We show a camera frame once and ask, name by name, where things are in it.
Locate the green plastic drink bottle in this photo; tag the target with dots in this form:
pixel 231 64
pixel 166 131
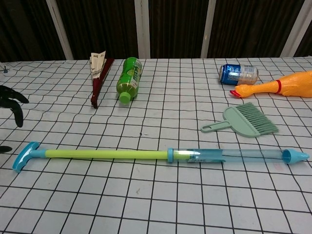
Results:
pixel 129 78

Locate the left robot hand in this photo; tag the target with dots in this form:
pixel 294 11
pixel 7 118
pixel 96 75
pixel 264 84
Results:
pixel 14 97

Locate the dark red folding fan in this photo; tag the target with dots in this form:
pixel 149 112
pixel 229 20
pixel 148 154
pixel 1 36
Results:
pixel 102 73

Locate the mint green dustpan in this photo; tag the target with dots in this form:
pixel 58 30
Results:
pixel 234 122

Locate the green and blue telescopic stick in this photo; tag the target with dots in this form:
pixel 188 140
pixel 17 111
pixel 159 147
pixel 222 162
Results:
pixel 97 154

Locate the white checkered tablecloth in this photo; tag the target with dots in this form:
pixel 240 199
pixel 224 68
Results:
pixel 156 195

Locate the white partition frame post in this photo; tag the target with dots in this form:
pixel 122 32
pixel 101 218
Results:
pixel 59 29
pixel 209 24
pixel 293 26
pixel 142 29

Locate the mint green hand brush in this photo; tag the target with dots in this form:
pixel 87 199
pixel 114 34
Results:
pixel 258 119

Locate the blue and silver can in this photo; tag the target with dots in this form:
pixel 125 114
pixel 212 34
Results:
pixel 234 74

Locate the yellow rubber chicken toy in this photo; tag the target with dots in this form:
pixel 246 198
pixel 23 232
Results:
pixel 292 84

